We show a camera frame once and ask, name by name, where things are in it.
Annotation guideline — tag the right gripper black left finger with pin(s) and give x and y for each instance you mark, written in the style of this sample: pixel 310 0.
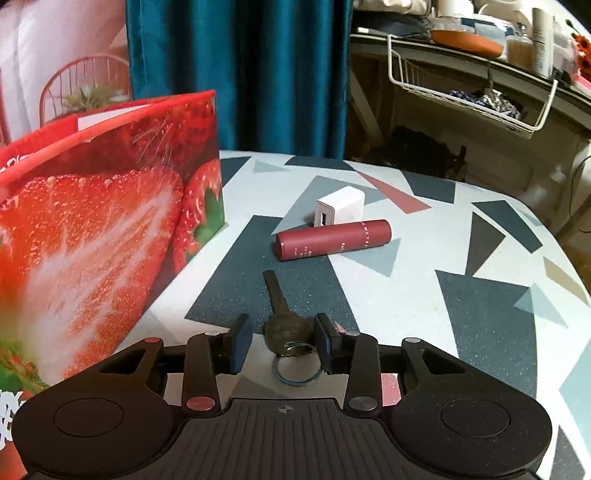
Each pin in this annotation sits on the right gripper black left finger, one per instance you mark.
pixel 206 357

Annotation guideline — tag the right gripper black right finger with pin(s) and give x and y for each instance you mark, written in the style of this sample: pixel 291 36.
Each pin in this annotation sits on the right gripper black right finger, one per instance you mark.
pixel 355 355

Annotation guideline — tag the red strawberry cardboard box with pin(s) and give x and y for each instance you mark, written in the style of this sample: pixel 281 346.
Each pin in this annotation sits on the red strawberry cardboard box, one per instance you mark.
pixel 99 212

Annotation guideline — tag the geometric patterned tablecloth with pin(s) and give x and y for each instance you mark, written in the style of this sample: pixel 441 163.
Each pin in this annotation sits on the geometric patterned tablecloth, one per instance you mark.
pixel 469 270

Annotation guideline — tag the maroon lipstick tube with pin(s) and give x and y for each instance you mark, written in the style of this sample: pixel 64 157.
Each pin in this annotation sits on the maroon lipstick tube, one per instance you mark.
pixel 332 239

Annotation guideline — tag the white charger cube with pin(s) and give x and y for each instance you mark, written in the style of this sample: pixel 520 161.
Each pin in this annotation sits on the white charger cube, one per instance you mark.
pixel 342 206

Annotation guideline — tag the blue curtain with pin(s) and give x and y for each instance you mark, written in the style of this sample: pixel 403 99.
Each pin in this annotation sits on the blue curtain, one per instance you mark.
pixel 280 69

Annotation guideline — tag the cluttered white vanity desk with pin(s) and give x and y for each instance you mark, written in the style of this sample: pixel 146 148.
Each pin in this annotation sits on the cluttered white vanity desk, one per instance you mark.
pixel 439 62

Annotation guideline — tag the pink printed backdrop cloth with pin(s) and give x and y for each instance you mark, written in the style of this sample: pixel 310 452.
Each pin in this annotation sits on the pink printed backdrop cloth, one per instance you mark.
pixel 38 38

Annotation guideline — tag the orange shallow dish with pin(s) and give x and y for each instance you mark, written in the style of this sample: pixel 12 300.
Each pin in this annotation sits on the orange shallow dish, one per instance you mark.
pixel 468 42

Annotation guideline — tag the cotton swab box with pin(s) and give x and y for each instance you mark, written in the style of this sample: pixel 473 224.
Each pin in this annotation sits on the cotton swab box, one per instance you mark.
pixel 519 52

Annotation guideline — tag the white cosmetic bottle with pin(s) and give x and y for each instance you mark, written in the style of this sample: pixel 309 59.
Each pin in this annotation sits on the white cosmetic bottle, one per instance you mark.
pixel 543 42

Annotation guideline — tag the orange artificial flowers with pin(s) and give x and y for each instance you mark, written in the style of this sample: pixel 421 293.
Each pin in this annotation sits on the orange artificial flowers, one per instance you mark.
pixel 583 60

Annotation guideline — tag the brass key with ring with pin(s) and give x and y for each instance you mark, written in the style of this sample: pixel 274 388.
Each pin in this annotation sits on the brass key with ring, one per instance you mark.
pixel 286 333

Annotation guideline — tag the white wire basket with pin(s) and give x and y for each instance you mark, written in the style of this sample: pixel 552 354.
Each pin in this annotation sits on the white wire basket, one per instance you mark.
pixel 489 102

